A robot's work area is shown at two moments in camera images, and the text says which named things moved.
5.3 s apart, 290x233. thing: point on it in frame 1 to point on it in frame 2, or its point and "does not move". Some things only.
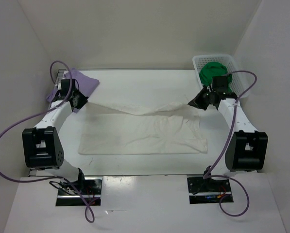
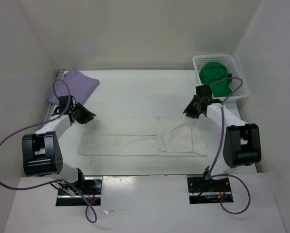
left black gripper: x=83 y=101 to x=88 y=116
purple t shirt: x=85 y=84 does not move
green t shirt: x=214 y=69 does not move
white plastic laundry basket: x=237 y=86 does not move
